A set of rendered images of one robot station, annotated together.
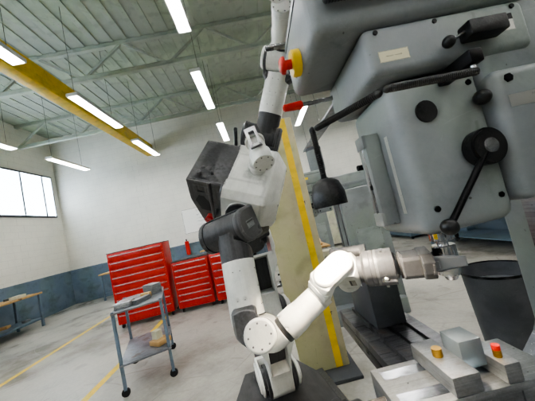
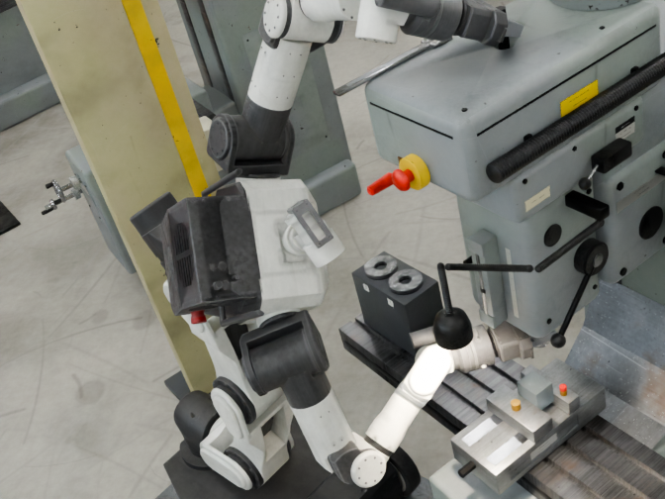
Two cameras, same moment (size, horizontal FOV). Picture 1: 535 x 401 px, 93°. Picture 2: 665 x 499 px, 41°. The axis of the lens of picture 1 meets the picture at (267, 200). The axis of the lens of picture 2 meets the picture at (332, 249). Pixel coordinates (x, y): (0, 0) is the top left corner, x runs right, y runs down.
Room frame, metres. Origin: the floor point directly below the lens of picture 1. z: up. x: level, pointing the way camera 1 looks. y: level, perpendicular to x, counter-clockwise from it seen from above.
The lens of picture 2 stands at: (-0.50, 0.54, 2.56)
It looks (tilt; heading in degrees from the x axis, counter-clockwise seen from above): 36 degrees down; 335
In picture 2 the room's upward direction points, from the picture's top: 16 degrees counter-clockwise
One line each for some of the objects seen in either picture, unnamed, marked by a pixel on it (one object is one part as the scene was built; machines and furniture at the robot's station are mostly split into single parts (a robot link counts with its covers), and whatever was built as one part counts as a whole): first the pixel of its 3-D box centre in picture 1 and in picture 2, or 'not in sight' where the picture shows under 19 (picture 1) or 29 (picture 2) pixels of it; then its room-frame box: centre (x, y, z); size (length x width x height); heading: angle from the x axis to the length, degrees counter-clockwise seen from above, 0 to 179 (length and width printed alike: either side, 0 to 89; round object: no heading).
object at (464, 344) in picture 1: (462, 347); (535, 391); (0.62, -0.37, 1.02); 0.06 x 0.05 x 0.06; 2
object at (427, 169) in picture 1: (421, 159); (528, 240); (0.59, -0.37, 1.47); 0.21 x 0.19 x 0.32; 3
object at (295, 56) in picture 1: (294, 63); (414, 171); (0.58, -0.14, 1.76); 0.06 x 0.02 x 0.06; 3
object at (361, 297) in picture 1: (372, 292); (399, 301); (1.13, -0.35, 1.01); 0.22 x 0.12 x 0.20; 4
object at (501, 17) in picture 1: (470, 35); (600, 163); (0.46, -0.44, 1.66); 0.12 x 0.04 x 0.04; 93
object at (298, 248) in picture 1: (296, 243); (146, 147); (2.34, -0.17, 1.15); 0.52 x 0.40 x 2.30; 93
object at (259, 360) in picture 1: (276, 371); (247, 446); (1.30, 0.14, 0.68); 0.21 x 0.20 x 0.13; 14
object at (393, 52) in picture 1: (412, 72); (533, 140); (0.59, -0.41, 1.68); 0.34 x 0.24 x 0.10; 93
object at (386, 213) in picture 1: (376, 180); (488, 279); (0.59, -0.26, 1.44); 0.04 x 0.04 x 0.21; 3
